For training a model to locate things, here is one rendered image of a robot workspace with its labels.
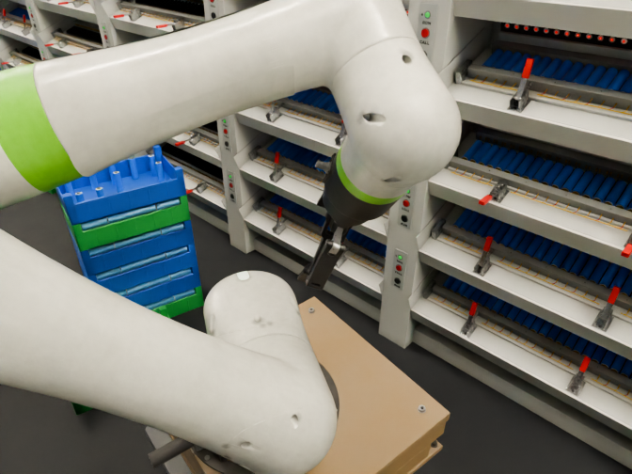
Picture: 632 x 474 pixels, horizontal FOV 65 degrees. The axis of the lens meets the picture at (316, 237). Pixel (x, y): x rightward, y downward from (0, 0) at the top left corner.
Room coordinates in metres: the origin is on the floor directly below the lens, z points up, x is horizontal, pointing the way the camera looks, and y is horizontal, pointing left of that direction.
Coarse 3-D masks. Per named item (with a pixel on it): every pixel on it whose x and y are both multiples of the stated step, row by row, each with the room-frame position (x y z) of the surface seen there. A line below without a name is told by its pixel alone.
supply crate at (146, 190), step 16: (144, 160) 1.36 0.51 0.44; (160, 160) 1.37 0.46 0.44; (96, 176) 1.28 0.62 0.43; (128, 176) 1.33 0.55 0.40; (144, 176) 1.33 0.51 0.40; (176, 176) 1.21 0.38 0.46; (64, 192) 1.22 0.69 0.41; (112, 192) 1.23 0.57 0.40; (128, 192) 1.14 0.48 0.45; (144, 192) 1.16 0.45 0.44; (160, 192) 1.18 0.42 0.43; (176, 192) 1.21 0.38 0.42; (64, 208) 1.12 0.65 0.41; (80, 208) 1.07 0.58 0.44; (96, 208) 1.09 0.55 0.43; (112, 208) 1.11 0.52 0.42; (128, 208) 1.13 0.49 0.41
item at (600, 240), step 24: (552, 144) 1.02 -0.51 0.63; (432, 192) 1.03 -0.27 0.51; (456, 192) 0.98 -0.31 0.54; (480, 192) 0.96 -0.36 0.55; (504, 216) 0.91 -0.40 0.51; (528, 216) 0.87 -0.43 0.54; (552, 216) 0.85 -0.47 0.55; (576, 216) 0.84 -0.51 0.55; (576, 240) 0.81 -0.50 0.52; (600, 240) 0.78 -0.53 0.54; (624, 240) 0.77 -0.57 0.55; (624, 264) 0.75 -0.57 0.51
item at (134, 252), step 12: (72, 240) 1.19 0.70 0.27; (156, 240) 1.16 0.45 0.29; (168, 240) 1.18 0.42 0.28; (180, 240) 1.20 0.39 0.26; (192, 240) 1.22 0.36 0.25; (84, 252) 1.06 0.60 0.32; (108, 252) 1.09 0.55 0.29; (120, 252) 1.11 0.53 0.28; (132, 252) 1.12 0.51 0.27; (144, 252) 1.14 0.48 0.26; (156, 252) 1.16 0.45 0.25; (84, 264) 1.06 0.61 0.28; (96, 264) 1.07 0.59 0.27; (108, 264) 1.09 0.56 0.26; (120, 264) 1.11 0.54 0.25
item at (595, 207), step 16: (464, 160) 1.03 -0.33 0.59; (464, 176) 1.00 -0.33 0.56; (480, 176) 1.00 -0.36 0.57; (496, 176) 0.97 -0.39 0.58; (512, 176) 0.95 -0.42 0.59; (512, 192) 0.93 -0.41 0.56; (528, 192) 0.92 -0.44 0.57; (544, 192) 0.90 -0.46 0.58; (560, 192) 0.88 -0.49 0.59; (560, 208) 0.86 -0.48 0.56; (592, 208) 0.83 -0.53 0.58; (608, 208) 0.82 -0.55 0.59; (608, 224) 0.80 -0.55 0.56
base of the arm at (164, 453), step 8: (176, 440) 0.45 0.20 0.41; (184, 440) 0.45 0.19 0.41; (160, 448) 0.44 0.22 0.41; (168, 448) 0.43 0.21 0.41; (176, 448) 0.44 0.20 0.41; (184, 448) 0.44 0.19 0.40; (200, 448) 0.44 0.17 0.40; (152, 456) 0.42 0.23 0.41; (160, 456) 0.42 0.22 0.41; (168, 456) 0.43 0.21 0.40; (152, 464) 0.41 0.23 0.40; (160, 464) 0.42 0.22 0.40
